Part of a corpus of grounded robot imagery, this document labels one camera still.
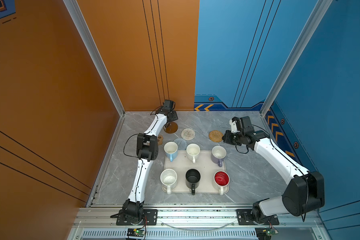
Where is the glossy brown round coaster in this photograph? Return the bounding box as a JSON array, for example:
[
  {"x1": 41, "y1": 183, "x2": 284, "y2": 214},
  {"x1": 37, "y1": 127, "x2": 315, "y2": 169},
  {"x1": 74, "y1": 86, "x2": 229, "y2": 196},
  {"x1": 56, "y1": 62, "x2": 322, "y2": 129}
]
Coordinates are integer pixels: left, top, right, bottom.
[{"x1": 164, "y1": 122, "x2": 179, "y2": 134}]

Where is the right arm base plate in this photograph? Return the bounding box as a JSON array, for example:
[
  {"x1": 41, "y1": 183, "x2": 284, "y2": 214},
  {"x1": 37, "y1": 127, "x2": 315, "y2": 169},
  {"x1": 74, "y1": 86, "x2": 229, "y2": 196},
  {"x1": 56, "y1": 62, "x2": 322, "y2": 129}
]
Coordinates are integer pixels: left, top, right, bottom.
[{"x1": 236, "y1": 209, "x2": 280, "y2": 226}]

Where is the right green circuit board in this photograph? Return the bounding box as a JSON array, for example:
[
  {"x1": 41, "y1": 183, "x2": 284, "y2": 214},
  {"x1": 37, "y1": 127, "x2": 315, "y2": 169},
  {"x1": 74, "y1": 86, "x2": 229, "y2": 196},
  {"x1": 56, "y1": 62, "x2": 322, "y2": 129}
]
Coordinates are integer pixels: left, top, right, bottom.
[{"x1": 255, "y1": 228, "x2": 279, "y2": 240}]

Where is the red inside white mug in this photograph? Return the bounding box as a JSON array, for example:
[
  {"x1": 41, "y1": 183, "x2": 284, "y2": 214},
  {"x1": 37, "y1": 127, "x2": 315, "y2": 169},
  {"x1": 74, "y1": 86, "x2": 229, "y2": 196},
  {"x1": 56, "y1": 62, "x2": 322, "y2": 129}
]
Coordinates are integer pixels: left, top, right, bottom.
[{"x1": 212, "y1": 171, "x2": 230, "y2": 195}]

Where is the white mug back centre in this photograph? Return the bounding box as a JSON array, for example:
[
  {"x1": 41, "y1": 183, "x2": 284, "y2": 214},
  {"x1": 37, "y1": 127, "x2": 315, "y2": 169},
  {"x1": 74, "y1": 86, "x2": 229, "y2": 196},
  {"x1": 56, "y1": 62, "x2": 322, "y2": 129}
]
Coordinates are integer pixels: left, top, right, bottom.
[{"x1": 186, "y1": 144, "x2": 201, "y2": 164}]

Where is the white woven rope coaster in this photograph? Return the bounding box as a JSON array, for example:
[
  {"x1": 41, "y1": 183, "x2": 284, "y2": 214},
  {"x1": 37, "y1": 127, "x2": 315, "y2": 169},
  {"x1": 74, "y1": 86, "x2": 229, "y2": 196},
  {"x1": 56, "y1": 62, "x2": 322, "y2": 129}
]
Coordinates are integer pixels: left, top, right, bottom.
[{"x1": 181, "y1": 128, "x2": 196, "y2": 141}]

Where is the green circuit board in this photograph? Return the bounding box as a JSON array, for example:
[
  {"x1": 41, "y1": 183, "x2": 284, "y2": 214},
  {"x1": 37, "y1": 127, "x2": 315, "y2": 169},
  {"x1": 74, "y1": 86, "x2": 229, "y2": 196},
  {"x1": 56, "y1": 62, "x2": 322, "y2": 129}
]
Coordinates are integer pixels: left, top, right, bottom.
[
  {"x1": 126, "y1": 228, "x2": 147, "y2": 240},
  {"x1": 255, "y1": 228, "x2": 279, "y2": 240}
]

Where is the cream serving tray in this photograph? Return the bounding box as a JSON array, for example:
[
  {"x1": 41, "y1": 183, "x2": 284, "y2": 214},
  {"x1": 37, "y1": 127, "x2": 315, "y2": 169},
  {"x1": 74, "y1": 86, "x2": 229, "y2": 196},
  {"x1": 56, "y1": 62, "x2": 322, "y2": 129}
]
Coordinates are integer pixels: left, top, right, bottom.
[{"x1": 160, "y1": 151, "x2": 231, "y2": 195}]

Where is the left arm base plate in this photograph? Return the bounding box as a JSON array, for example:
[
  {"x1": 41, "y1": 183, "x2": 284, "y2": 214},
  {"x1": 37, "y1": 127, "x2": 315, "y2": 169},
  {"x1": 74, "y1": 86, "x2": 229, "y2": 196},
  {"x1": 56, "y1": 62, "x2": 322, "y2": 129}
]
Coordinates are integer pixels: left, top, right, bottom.
[{"x1": 116, "y1": 209, "x2": 158, "y2": 226}]

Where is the blue grey woven coaster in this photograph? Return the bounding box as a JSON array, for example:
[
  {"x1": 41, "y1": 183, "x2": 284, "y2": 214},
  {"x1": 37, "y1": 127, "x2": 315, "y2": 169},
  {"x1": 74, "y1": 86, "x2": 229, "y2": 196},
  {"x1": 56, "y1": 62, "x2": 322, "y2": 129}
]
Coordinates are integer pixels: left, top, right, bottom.
[{"x1": 174, "y1": 138, "x2": 188, "y2": 150}]

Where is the white mug front left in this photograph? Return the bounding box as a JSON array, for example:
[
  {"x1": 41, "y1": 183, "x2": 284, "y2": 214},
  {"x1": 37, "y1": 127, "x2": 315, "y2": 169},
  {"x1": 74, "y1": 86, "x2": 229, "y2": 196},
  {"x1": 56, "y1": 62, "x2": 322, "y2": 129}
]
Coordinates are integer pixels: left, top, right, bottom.
[{"x1": 160, "y1": 169, "x2": 178, "y2": 195}]

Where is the aluminium front rail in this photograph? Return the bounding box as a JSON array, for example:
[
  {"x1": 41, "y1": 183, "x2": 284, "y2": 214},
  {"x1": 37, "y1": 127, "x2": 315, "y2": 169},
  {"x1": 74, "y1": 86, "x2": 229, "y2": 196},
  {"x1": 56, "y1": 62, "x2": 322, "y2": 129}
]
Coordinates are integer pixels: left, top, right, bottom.
[{"x1": 73, "y1": 205, "x2": 324, "y2": 229}]

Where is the lavender mug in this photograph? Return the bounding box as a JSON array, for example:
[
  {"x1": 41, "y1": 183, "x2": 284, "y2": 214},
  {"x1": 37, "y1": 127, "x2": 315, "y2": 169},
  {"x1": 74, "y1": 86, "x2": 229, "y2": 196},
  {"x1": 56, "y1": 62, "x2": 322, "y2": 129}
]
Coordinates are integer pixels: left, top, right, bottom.
[{"x1": 211, "y1": 146, "x2": 227, "y2": 167}]

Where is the tan rattan woven coaster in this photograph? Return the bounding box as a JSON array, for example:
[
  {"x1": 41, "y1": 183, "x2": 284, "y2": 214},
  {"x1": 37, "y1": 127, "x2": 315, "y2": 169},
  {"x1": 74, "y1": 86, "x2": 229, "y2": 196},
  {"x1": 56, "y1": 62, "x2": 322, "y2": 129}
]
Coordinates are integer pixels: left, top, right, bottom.
[{"x1": 209, "y1": 130, "x2": 224, "y2": 143}]

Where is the cork paw print coaster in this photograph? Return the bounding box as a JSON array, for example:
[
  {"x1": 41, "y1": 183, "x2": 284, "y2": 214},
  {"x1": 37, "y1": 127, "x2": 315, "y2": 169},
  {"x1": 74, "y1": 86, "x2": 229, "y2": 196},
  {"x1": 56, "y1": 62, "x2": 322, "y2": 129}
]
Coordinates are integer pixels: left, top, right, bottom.
[{"x1": 157, "y1": 135, "x2": 164, "y2": 146}]

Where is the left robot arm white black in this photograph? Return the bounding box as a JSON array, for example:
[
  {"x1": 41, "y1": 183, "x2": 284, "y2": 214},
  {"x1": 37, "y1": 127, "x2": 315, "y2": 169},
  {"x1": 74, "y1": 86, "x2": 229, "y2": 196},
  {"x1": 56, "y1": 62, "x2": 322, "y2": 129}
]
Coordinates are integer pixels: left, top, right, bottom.
[{"x1": 118, "y1": 100, "x2": 178, "y2": 225}]

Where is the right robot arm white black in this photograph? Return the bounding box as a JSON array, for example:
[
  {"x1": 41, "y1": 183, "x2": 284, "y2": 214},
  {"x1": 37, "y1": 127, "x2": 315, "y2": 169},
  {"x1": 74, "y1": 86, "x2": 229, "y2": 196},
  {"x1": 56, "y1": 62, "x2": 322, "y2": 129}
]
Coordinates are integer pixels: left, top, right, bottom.
[{"x1": 222, "y1": 117, "x2": 325, "y2": 225}]

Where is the light blue mug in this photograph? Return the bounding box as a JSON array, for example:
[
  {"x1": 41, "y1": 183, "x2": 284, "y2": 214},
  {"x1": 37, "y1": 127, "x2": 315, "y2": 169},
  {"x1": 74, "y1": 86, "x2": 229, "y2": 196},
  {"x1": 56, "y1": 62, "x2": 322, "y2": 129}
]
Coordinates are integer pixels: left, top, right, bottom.
[{"x1": 164, "y1": 142, "x2": 178, "y2": 162}]

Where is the black mug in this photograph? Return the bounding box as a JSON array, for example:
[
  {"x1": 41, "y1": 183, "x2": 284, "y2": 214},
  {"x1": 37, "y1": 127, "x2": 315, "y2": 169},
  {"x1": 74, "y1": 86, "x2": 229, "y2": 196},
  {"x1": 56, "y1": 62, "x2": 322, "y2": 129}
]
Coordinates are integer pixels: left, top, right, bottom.
[{"x1": 185, "y1": 169, "x2": 201, "y2": 196}]

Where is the left green circuit board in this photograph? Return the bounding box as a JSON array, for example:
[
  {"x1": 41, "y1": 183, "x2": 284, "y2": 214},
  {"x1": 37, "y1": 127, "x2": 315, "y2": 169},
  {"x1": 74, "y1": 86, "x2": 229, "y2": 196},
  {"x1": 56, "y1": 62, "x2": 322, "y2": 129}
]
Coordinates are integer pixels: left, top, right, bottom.
[{"x1": 126, "y1": 228, "x2": 147, "y2": 240}]

